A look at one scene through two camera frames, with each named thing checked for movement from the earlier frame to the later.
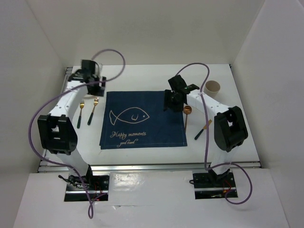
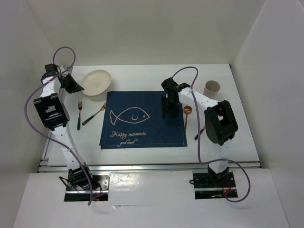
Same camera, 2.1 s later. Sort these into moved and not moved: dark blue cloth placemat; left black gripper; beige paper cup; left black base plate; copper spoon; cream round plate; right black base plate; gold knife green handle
Moved: left black gripper; cream round plate
Not moved: dark blue cloth placemat; copper spoon; left black base plate; gold knife green handle; beige paper cup; right black base plate
